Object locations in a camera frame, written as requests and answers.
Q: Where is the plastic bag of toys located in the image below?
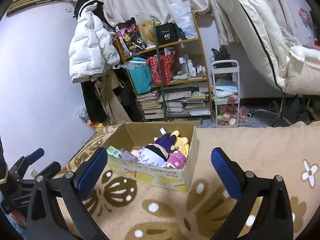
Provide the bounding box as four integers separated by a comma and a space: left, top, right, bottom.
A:
75, 105, 104, 132

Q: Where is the pink bear plush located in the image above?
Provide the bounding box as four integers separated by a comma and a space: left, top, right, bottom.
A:
167, 150, 187, 169

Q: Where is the green pole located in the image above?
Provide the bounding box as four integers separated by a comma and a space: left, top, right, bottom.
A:
152, 18, 168, 122

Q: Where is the cardboard box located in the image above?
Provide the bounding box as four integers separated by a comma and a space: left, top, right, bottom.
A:
103, 122, 198, 192

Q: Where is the red gift bag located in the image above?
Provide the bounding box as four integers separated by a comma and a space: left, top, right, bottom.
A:
147, 55, 175, 86

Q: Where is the blonde wig head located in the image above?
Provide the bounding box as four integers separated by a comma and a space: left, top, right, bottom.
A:
138, 20, 155, 46

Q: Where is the white puffer jacket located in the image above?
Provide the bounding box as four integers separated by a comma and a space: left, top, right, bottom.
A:
68, 0, 120, 83

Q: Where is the white rolling cart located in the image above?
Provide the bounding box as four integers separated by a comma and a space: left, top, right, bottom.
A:
211, 60, 240, 128

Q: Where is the green tissue pack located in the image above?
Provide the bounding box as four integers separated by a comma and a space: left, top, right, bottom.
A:
106, 146, 122, 159

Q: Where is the teal shopping bag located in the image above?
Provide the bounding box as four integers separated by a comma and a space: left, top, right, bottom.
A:
126, 57, 153, 95

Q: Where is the yellow dog plush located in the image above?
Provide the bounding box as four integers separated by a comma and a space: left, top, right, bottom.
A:
171, 130, 190, 158

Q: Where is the black box marked 40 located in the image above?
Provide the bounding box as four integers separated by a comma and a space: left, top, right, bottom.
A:
156, 23, 178, 45

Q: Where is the stack of books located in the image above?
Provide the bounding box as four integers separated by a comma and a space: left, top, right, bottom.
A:
137, 89, 164, 120

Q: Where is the beige patterned plush rug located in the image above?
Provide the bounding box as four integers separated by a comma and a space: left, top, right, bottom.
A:
56, 121, 320, 240

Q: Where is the beige coat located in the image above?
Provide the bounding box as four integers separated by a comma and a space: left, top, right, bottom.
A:
95, 70, 131, 125

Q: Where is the wooden shelf unit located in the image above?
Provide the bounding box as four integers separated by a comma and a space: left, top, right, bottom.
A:
116, 18, 213, 120

